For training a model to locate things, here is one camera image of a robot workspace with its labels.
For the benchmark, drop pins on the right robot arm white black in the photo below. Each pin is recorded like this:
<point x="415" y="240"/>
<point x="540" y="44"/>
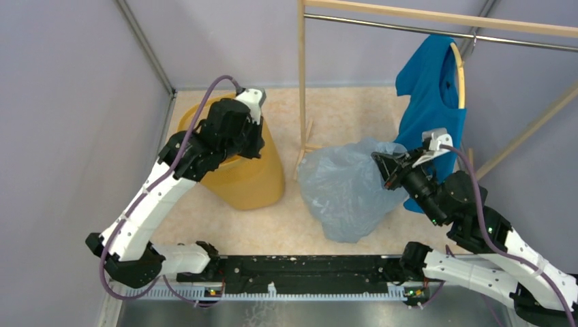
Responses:
<point x="524" y="280"/>

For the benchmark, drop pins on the light blue plastic trash bag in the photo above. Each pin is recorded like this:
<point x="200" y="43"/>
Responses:
<point x="343" y="188"/>

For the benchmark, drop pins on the white slotted cable duct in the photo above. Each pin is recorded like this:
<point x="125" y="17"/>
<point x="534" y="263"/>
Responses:
<point x="198" y="293"/>

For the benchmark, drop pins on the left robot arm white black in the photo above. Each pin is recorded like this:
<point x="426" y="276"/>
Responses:
<point x="125" y="248"/>

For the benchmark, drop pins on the blue t-shirt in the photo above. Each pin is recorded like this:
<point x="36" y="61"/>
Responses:
<point x="428" y="78"/>

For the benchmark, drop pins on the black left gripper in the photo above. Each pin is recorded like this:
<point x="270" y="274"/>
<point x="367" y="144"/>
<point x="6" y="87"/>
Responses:
<point x="258" y="142"/>

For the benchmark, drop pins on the wooden clothes hanger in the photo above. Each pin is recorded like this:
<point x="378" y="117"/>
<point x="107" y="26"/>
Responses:
<point x="458" y="52"/>

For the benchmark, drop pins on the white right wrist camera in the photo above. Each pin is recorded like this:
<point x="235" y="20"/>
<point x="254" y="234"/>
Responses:
<point x="435" y="143"/>

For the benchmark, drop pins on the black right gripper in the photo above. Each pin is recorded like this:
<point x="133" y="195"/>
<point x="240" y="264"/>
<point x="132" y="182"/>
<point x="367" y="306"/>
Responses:
<point x="387" y="165"/>

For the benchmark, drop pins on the wooden clothes rack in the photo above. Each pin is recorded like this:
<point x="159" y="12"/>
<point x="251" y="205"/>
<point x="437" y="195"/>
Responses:
<point x="455" y="19"/>

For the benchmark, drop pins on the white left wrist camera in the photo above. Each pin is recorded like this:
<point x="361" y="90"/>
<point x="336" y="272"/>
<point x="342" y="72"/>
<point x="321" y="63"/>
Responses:
<point x="254" y="99"/>

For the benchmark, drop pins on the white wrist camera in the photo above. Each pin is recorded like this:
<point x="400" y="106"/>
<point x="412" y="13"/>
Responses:
<point x="435" y="143"/>
<point x="254" y="99"/>

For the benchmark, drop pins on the yellow plastic trash bin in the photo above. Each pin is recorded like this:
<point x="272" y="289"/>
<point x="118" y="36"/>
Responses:
<point x="242" y="183"/>

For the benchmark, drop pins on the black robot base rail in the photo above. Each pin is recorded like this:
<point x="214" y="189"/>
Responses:
<point x="305" y="274"/>

